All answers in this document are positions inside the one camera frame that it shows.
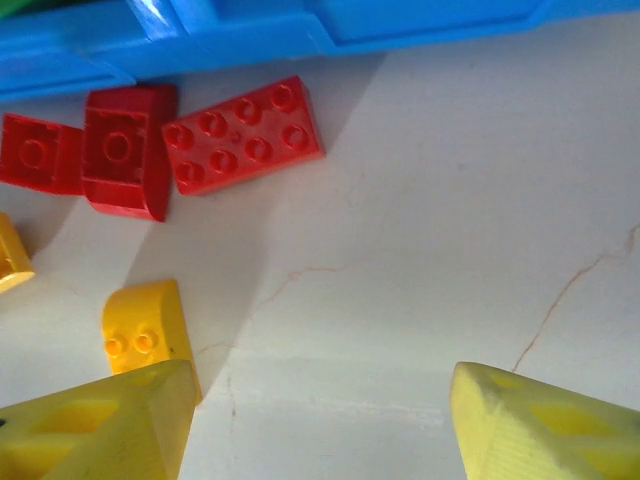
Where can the small red lego brick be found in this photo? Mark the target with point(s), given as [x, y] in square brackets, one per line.
[35, 155]

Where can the blue three-compartment plastic bin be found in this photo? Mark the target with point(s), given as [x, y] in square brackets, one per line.
[250, 35]

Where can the red eight-stud lego brick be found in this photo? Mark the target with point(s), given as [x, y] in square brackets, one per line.
[245, 135]

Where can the yellow curved lego brick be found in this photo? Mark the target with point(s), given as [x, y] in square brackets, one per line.
[145, 320]

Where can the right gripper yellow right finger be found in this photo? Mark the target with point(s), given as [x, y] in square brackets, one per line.
[500, 430]

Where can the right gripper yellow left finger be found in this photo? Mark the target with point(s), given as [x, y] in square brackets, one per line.
[160, 425]

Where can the red sloped lego brick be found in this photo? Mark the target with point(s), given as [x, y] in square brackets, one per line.
[125, 150]

